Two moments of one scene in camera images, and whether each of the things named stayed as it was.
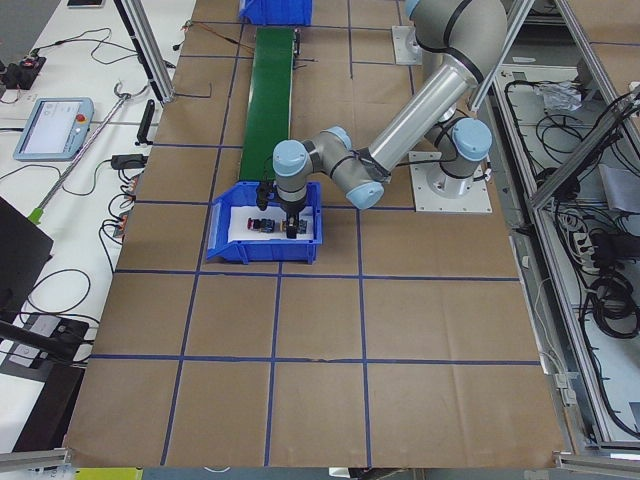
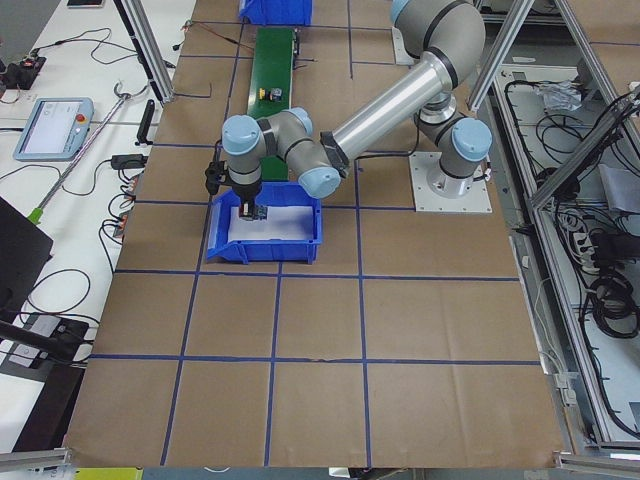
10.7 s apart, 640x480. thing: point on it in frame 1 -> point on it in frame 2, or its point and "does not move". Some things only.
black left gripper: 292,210 -> 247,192
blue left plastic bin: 243,194 does not move
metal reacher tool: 36,215 does not move
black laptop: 24,251 does not move
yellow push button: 301,226 -> 270,94
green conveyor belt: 268,106 does not move
